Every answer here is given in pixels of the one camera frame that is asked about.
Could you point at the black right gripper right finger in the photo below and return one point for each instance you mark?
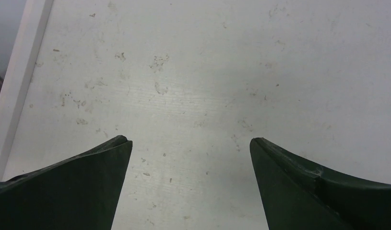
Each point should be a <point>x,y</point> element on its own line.
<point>299,194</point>

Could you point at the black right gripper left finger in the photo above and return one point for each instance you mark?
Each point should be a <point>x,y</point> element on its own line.
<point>78,193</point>

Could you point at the white picture frame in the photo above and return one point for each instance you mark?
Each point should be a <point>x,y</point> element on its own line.
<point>19,72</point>

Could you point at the autumn forest photo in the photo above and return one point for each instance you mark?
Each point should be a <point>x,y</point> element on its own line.
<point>11,12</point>

